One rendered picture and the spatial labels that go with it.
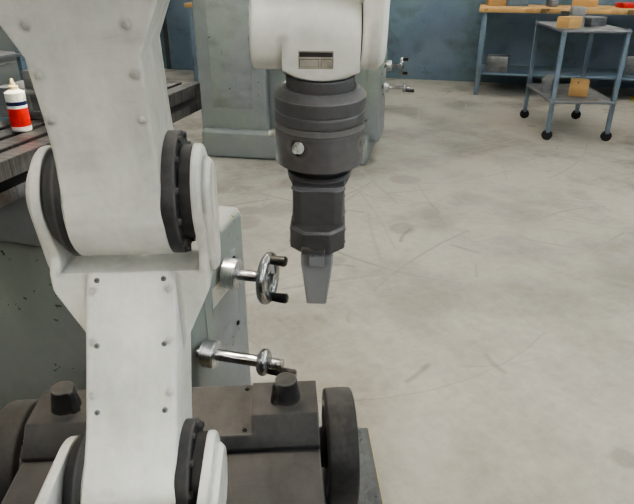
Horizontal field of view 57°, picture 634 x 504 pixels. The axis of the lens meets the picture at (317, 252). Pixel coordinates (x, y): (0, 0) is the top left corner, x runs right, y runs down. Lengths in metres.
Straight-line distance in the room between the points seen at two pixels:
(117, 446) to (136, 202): 0.28
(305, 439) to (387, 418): 0.94
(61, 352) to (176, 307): 0.78
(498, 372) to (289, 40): 1.74
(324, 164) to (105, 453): 0.41
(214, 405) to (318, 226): 0.51
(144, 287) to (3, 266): 0.75
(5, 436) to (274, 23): 0.77
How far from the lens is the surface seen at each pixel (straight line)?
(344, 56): 0.54
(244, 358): 1.25
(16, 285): 1.44
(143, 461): 0.73
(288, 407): 0.97
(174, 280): 0.71
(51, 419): 1.04
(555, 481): 1.82
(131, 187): 0.64
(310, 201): 0.57
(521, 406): 2.02
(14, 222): 1.34
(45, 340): 1.48
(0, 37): 6.73
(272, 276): 1.29
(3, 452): 1.06
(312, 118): 0.54
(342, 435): 0.97
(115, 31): 0.59
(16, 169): 1.25
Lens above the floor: 1.24
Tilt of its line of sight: 26 degrees down
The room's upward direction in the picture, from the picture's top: straight up
